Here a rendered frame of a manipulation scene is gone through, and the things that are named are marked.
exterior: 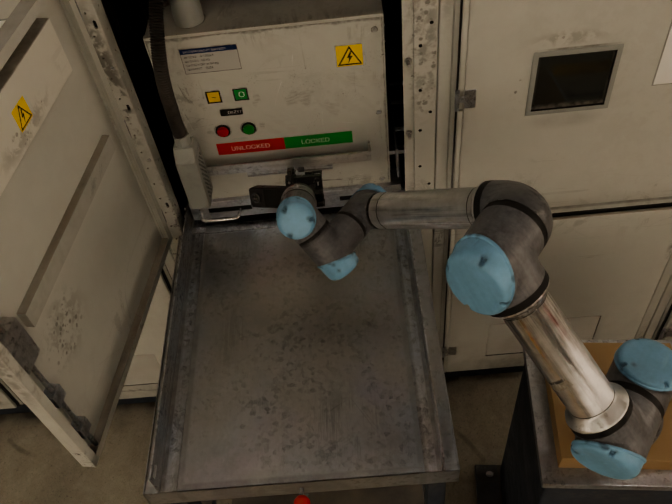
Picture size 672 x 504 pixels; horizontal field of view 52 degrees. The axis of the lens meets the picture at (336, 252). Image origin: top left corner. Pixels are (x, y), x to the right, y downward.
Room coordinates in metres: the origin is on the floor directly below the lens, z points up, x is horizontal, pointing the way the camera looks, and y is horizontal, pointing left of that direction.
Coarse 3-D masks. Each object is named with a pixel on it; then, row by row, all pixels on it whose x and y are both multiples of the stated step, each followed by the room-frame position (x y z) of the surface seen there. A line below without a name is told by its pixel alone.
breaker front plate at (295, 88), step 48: (192, 48) 1.27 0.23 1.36; (240, 48) 1.26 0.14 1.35; (288, 48) 1.26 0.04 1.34; (192, 96) 1.27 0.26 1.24; (288, 96) 1.26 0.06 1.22; (336, 96) 1.25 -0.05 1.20; (384, 96) 1.24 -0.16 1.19; (336, 144) 1.25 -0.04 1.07; (384, 144) 1.24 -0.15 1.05; (240, 192) 1.27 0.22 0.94
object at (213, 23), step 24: (168, 0) 1.42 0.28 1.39; (216, 0) 1.39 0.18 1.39; (240, 0) 1.38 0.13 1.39; (264, 0) 1.36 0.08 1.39; (288, 0) 1.35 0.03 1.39; (312, 0) 1.34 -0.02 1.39; (336, 0) 1.32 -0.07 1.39; (360, 0) 1.31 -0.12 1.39; (168, 24) 1.32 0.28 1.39; (216, 24) 1.30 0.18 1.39; (240, 24) 1.28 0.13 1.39; (264, 24) 1.26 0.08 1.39; (288, 24) 1.25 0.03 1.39; (384, 24) 1.27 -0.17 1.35; (384, 48) 1.24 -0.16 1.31
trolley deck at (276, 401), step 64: (256, 256) 1.13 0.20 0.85; (384, 256) 1.07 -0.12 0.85; (256, 320) 0.93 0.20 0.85; (320, 320) 0.91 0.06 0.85; (384, 320) 0.88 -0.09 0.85; (192, 384) 0.79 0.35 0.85; (256, 384) 0.77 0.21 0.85; (320, 384) 0.74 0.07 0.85; (384, 384) 0.72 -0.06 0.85; (192, 448) 0.64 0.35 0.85; (256, 448) 0.62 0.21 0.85; (320, 448) 0.60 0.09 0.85; (384, 448) 0.58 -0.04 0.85; (448, 448) 0.56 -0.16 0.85
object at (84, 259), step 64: (64, 0) 1.24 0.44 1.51; (0, 64) 0.96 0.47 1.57; (64, 64) 1.12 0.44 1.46; (0, 128) 0.89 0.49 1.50; (64, 128) 1.08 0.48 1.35; (0, 192) 0.82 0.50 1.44; (64, 192) 0.99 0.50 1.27; (128, 192) 1.19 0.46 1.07; (0, 256) 0.78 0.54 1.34; (64, 256) 0.88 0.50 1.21; (128, 256) 1.08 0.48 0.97; (0, 320) 0.70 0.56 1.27; (64, 320) 0.81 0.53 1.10; (128, 320) 0.97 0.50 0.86; (64, 384) 0.72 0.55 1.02
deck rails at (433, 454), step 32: (192, 256) 1.15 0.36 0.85; (192, 288) 1.05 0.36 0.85; (416, 288) 0.93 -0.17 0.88; (192, 320) 0.96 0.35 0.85; (416, 320) 0.87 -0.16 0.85; (416, 352) 0.79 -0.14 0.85; (416, 384) 0.71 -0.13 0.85; (160, 416) 0.69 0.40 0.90; (160, 448) 0.63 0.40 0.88; (160, 480) 0.58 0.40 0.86
